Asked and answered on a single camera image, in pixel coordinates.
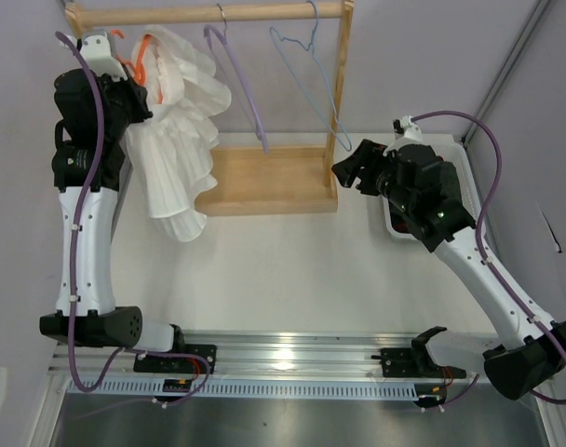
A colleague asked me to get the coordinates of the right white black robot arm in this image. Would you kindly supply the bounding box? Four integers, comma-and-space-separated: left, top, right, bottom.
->
331, 140, 566, 400

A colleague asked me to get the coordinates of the purple plastic hanger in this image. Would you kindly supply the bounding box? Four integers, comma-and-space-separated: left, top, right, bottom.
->
203, 3, 270, 155

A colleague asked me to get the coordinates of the wooden clothes rack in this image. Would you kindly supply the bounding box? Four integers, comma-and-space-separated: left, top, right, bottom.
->
61, 1, 355, 216

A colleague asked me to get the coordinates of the orange plastic hanger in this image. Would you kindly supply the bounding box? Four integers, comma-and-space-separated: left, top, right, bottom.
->
110, 29, 164, 104

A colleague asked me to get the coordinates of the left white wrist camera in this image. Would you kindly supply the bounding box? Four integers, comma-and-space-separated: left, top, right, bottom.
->
78, 30, 127, 81

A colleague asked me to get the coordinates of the aluminium mounting rail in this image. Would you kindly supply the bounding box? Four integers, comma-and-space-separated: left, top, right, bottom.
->
47, 329, 557, 386

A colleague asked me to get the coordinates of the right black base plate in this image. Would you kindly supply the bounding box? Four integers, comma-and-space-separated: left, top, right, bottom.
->
371, 347, 467, 379

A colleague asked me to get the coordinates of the blue wire hanger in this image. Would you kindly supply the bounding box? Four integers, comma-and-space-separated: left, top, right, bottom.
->
268, 0, 353, 154

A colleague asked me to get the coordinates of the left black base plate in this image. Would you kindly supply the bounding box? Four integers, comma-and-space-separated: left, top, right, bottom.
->
133, 344, 218, 374

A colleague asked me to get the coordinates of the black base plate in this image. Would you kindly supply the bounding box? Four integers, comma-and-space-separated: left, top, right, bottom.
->
371, 347, 467, 379
133, 344, 218, 374

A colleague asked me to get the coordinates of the purple cable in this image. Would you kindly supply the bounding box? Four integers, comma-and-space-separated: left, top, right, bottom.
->
54, 31, 214, 411
411, 110, 566, 413

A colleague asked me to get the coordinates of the white plastic basket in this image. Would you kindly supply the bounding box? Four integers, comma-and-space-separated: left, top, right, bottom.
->
382, 142, 481, 243

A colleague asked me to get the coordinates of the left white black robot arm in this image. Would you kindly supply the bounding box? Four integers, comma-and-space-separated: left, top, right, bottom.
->
39, 69, 187, 373

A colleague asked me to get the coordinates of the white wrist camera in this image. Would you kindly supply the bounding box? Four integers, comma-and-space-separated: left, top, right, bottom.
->
387, 115, 424, 151
78, 30, 127, 81

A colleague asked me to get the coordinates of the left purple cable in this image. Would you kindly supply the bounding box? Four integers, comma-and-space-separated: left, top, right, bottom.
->
54, 31, 214, 411

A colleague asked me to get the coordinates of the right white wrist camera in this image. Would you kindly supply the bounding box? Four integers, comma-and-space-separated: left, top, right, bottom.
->
387, 115, 424, 151

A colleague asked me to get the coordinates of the dark dotted folded garment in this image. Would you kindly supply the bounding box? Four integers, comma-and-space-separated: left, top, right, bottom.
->
389, 156, 465, 237

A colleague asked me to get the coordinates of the white pleated skirt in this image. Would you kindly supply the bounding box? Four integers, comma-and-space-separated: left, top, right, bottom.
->
125, 25, 232, 242

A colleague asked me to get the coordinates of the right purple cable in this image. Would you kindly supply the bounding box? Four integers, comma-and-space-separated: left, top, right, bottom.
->
411, 110, 566, 413

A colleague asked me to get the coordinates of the white slotted cable duct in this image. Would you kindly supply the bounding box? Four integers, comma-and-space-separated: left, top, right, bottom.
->
66, 377, 417, 400

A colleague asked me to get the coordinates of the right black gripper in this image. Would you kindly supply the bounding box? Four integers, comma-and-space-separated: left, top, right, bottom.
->
332, 139, 414, 211

